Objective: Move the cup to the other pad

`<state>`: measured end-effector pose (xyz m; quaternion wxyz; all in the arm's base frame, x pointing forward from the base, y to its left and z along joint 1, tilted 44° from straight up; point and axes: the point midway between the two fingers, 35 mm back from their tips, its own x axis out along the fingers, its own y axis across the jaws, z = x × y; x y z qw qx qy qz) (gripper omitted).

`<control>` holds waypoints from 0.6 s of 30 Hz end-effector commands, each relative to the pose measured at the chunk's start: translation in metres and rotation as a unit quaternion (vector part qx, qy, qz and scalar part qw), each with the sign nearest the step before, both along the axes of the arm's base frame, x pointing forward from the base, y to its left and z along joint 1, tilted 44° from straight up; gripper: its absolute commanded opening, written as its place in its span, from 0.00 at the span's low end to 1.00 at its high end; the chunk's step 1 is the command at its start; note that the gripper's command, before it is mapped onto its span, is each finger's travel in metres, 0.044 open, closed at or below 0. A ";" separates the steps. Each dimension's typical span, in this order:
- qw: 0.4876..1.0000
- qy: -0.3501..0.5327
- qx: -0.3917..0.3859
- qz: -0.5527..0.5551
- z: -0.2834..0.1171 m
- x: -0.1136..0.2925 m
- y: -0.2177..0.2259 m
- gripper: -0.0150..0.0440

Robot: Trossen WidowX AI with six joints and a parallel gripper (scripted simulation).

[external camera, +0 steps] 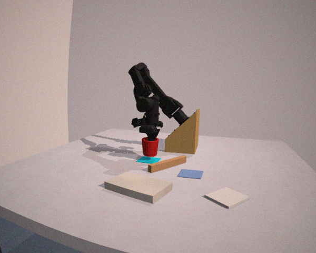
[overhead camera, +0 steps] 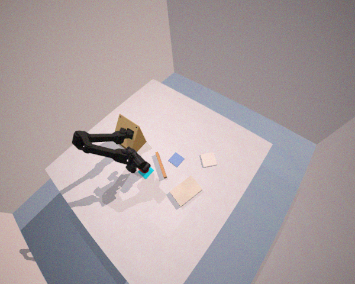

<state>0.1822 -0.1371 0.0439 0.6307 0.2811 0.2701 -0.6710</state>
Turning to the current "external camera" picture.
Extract red cup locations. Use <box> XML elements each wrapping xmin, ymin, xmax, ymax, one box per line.
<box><xmin>142</xmin><ymin>137</ymin><xmax>159</xmax><ymax>157</ymax></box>

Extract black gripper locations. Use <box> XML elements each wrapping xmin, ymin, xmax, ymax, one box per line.
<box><xmin>139</xmin><ymin>111</ymin><xmax>163</xmax><ymax>141</ymax></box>

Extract brown wooden bar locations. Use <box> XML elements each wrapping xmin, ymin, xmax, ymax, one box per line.
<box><xmin>148</xmin><ymin>155</ymin><xmax>186</xmax><ymax>173</ymax></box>

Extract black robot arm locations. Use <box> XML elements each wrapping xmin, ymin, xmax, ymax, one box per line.
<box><xmin>128</xmin><ymin>63</ymin><xmax>189</xmax><ymax>128</ymax></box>

